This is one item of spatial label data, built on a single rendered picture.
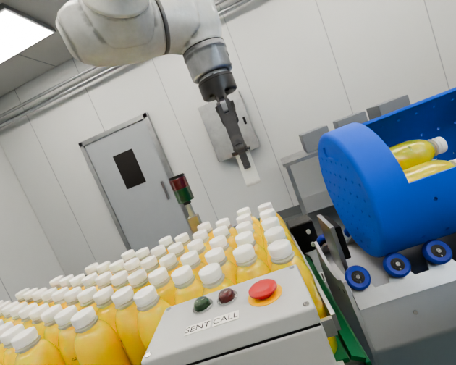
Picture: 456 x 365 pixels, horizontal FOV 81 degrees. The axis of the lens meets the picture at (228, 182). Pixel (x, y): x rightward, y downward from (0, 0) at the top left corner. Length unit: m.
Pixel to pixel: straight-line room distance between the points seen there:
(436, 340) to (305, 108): 3.51
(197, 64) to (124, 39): 0.13
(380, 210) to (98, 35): 0.54
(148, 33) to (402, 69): 3.96
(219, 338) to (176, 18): 0.50
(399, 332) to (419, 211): 0.23
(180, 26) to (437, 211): 0.55
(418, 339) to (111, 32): 0.74
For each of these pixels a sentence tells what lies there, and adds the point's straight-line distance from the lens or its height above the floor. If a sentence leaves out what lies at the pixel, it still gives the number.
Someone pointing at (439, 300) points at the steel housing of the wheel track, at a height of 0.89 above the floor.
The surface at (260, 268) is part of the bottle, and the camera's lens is 0.50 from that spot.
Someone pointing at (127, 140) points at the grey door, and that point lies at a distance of 4.42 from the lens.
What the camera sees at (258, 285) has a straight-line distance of 0.35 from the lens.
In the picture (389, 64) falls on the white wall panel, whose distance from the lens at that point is 4.27.
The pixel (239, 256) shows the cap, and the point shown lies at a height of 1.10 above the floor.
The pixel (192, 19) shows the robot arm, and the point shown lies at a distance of 0.57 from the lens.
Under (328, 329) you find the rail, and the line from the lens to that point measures 0.50.
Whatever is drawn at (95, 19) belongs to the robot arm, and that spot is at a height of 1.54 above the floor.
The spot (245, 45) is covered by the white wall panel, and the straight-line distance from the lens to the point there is 4.09.
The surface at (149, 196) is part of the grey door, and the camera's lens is 4.39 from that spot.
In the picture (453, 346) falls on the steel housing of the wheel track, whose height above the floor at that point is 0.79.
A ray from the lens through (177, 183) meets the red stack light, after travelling 0.96.
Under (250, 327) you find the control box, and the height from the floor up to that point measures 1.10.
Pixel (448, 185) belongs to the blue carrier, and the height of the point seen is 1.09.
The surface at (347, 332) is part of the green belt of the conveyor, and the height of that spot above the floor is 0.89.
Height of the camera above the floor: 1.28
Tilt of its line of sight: 7 degrees down
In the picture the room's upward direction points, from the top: 22 degrees counter-clockwise
